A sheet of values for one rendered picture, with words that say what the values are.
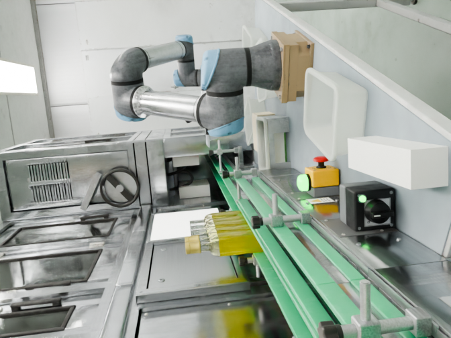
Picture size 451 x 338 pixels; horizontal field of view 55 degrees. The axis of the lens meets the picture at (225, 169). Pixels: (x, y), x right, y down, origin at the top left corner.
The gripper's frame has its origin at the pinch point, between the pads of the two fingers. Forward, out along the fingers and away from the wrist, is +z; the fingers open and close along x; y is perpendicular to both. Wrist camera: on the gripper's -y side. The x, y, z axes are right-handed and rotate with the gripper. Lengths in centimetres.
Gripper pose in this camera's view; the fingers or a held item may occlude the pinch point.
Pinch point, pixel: (207, 145)
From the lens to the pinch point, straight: 195.5
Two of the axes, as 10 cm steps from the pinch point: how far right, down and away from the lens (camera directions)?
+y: 10.0, -0.4, 0.8
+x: -0.9, -2.5, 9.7
